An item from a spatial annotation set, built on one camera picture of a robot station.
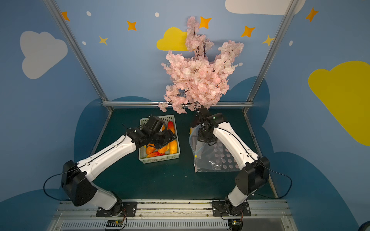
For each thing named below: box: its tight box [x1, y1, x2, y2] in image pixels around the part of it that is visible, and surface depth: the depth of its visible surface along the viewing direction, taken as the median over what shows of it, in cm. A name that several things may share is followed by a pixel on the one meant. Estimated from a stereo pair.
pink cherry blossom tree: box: [158, 15, 245, 115], surface depth 67 cm
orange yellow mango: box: [169, 140, 178, 154], surface depth 94 cm
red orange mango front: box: [145, 151, 166, 158], surface depth 92 cm
